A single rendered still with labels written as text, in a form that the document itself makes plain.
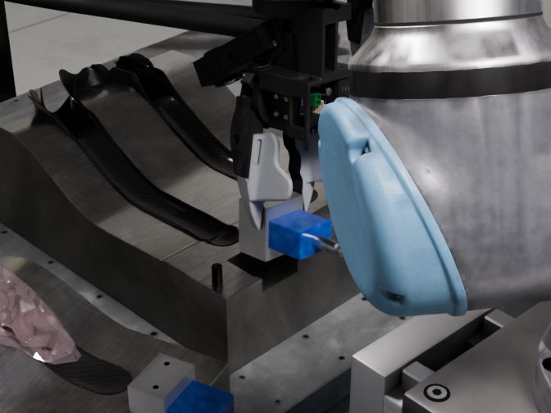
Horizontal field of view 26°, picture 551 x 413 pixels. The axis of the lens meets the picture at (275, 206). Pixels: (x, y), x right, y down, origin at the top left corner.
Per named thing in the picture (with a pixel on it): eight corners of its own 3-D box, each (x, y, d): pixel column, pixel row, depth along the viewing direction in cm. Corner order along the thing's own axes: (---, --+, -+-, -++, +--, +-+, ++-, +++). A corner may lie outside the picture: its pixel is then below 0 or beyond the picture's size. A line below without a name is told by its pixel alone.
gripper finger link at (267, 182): (272, 244, 104) (290, 140, 102) (225, 226, 108) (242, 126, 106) (296, 242, 106) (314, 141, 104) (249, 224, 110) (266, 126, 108)
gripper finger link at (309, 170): (339, 225, 110) (325, 137, 105) (292, 208, 114) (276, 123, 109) (360, 209, 112) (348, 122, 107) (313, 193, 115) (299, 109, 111)
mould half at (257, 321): (405, 265, 128) (413, 155, 121) (228, 376, 112) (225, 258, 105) (113, 111, 158) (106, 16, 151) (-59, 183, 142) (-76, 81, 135)
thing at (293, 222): (380, 278, 107) (382, 222, 105) (343, 295, 104) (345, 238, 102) (275, 236, 116) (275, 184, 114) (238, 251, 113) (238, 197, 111)
